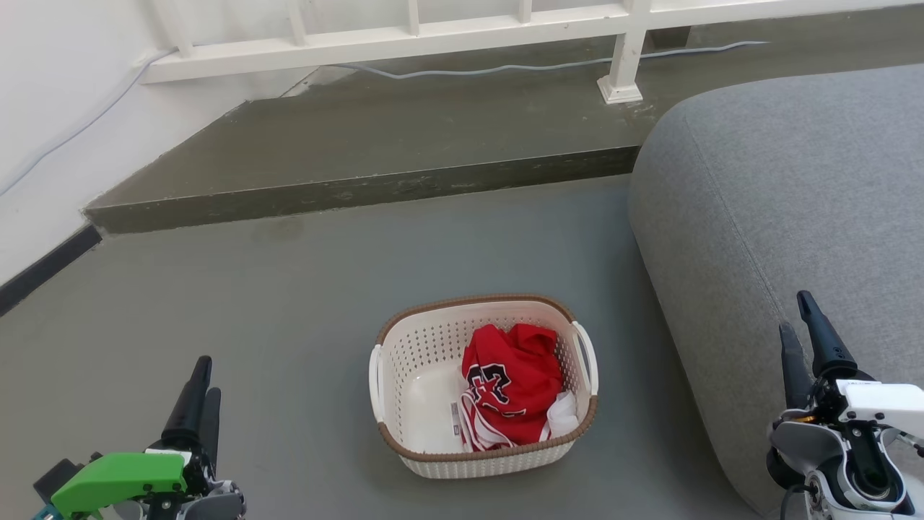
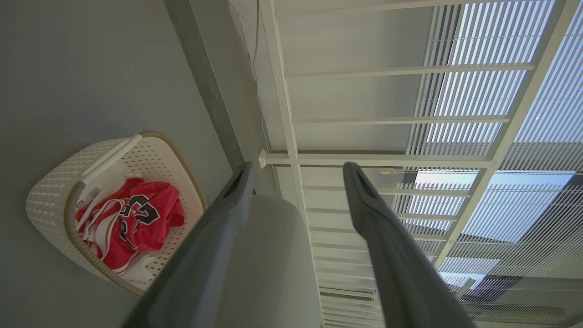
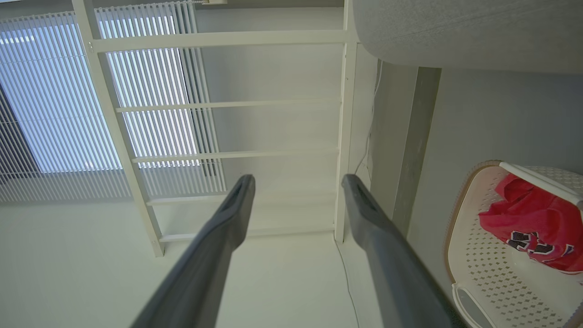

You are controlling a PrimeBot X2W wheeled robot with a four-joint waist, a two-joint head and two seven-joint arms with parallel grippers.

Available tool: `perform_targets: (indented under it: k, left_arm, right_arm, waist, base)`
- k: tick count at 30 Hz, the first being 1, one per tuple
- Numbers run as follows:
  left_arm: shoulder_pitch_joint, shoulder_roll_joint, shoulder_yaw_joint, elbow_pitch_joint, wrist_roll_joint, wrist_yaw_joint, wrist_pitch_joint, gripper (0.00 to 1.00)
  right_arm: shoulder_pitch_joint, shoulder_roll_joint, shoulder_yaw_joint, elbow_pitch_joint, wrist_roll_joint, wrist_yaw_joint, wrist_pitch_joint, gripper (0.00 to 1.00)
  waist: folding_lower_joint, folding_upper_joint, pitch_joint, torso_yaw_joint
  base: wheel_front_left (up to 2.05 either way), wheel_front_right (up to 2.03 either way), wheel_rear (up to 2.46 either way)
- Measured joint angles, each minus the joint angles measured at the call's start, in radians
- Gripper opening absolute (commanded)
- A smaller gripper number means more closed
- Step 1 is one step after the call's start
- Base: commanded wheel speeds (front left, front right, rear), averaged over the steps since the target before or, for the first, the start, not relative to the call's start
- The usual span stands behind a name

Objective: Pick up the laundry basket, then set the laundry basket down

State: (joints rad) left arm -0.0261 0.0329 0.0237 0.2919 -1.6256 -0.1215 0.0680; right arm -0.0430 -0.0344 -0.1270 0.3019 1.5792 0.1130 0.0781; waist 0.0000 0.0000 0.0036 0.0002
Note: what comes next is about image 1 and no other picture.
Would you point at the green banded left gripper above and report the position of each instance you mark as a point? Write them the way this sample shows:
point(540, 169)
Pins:
point(115, 477)

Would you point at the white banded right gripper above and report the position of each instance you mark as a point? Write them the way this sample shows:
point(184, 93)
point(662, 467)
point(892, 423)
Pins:
point(866, 404)

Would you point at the cream laundry basket brown rim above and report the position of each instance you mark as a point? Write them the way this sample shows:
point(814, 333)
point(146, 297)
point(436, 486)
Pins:
point(426, 339)

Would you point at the grey fabric sofa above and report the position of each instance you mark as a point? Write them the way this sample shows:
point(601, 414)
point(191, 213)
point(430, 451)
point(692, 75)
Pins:
point(794, 180)

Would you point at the dark grey baseboard strip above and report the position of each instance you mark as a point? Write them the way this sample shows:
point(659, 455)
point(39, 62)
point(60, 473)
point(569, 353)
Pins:
point(43, 267)

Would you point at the white cloth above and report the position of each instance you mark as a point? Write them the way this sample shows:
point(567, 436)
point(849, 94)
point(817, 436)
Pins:
point(563, 415)

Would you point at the red basketball jersey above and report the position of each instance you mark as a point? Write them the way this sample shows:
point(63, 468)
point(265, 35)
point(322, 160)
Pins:
point(512, 390)

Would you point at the white railing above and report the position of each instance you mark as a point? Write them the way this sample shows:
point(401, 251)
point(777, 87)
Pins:
point(361, 40)

